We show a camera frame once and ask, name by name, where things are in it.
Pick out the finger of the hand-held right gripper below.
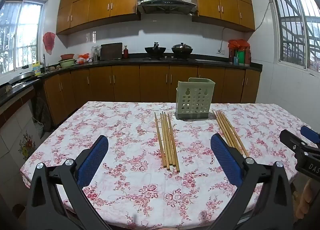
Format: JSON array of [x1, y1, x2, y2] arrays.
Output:
[[300, 125, 320, 146], [279, 129, 310, 155]]

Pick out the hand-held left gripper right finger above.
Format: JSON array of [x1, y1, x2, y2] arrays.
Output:
[[207, 133, 295, 230]]

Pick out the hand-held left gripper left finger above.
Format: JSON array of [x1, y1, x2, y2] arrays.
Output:
[[25, 135, 112, 230]]

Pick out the green chopstick holder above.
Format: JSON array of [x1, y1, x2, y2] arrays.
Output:
[[175, 78, 216, 120]]

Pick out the person's right hand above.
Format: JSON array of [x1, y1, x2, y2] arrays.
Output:
[[296, 177, 316, 217]]

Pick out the floral tablecloth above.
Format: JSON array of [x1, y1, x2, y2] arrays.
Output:
[[20, 101, 314, 229]]

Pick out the wooden base cabinets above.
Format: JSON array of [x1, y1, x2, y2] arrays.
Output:
[[32, 65, 262, 131]]

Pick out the black kitchen countertop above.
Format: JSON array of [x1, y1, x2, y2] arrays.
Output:
[[0, 54, 263, 107]]

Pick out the green basin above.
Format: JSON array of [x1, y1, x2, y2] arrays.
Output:
[[59, 58, 76, 68]]

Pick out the window with dark grille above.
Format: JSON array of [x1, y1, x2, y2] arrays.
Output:
[[267, 0, 320, 73]]

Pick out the clear plastic jar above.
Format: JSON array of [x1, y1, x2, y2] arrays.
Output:
[[91, 45, 102, 62]]

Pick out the red bag over bottles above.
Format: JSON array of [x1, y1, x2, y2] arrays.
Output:
[[227, 40, 251, 66]]

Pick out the metal pan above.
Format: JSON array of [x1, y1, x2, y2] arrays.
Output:
[[9, 70, 37, 83]]

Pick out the dark cutting board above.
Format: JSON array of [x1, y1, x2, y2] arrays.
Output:
[[100, 42, 123, 61]]

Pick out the gas stove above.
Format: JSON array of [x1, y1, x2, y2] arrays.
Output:
[[142, 55, 197, 61]]

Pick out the black pot with lid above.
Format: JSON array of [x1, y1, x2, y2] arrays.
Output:
[[171, 42, 193, 58]]

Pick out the black wok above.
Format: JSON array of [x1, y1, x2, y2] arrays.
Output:
[[144, 42, 167, 58]]

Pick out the red hanging plastic bag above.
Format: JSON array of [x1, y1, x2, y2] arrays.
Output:
[[42, 32, 56, 56]]

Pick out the white framed window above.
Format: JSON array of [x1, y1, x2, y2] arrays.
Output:
[[0, 0, 48, 74]]

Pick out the white power cable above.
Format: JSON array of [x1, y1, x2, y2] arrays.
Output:
[[219, 0, 273, 52]]

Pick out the wooden wall cabinets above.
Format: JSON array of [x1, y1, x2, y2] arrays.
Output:
[[56, 0, 255, 35]]

